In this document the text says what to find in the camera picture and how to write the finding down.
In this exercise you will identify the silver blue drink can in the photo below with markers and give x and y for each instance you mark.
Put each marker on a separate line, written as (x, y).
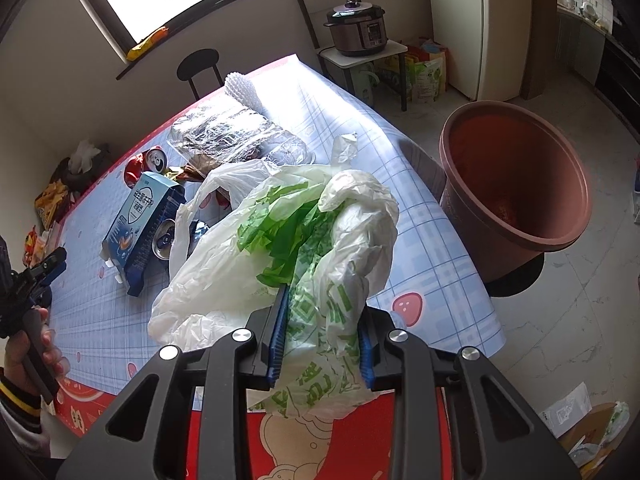
(164, 242)

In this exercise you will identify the black metal frame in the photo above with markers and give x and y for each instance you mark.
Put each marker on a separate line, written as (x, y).
(302, 10)

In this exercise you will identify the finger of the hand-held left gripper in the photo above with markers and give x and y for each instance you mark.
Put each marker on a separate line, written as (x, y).
(50, 261)

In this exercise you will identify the clear plastic tray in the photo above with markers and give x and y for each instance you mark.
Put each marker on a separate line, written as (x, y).
(215, 132)

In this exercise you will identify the red orange snack packets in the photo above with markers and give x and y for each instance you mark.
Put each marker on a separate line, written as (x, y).
(35, 247)

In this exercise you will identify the small crumpled white plastic bag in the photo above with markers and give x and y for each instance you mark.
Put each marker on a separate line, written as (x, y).
(345, 149)

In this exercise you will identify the plain white plastic bag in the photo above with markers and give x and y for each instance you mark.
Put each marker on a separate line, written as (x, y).
(220, 176)

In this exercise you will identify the green white paper bag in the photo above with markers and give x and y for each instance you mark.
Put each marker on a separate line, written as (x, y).
(427, 77)

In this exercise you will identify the black round-back chair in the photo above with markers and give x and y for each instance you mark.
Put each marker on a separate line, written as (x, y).
(200, 62)

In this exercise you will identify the crushed red drink can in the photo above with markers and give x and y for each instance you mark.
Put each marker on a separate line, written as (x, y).
(140, 165)

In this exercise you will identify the brown gold foil wrapper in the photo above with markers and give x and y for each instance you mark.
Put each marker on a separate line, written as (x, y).
(195, 167)

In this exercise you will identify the pale green kettle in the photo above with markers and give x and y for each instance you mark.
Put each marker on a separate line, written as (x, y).
(364, 85)

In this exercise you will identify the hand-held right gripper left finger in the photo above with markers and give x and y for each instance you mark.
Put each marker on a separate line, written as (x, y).
(280, 340)

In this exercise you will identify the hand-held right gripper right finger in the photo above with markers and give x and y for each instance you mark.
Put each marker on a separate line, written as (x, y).
(364, 360)

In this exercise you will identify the yellow snack packet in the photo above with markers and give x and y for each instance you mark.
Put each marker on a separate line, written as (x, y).
(147, 42)

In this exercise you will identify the yellow chip bag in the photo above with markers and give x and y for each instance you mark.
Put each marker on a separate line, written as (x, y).
(50, 202)

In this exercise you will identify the person's left hand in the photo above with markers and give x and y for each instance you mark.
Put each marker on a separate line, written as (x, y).
(52, 355)

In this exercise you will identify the cream refrigerator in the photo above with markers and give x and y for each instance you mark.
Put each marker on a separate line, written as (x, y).
(500, 35)

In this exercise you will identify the cardboard box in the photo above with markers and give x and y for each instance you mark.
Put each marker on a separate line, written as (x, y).
(585, 430)

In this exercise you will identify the small white side table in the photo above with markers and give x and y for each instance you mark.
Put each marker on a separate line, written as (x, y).
(360, 57)

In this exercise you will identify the dark low stool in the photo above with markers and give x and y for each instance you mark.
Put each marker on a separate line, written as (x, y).
(102, 165)

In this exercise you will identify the white green-print plastic bag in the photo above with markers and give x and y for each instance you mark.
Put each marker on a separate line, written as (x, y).
(320, 240)

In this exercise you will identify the blue carton box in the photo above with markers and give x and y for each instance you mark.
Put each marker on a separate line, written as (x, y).
(142, 220)

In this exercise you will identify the white foam net sleeve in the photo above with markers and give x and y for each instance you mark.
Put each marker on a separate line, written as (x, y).
(245, 92)

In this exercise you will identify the kitchen counter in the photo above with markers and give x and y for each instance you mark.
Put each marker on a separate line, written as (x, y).
(600, 40)

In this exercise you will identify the brown plastic tub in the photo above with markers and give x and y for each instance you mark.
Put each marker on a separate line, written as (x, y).
(480, 200)

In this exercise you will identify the steel electric pressure cooker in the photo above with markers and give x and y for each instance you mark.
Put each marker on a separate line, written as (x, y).
(357, 30)

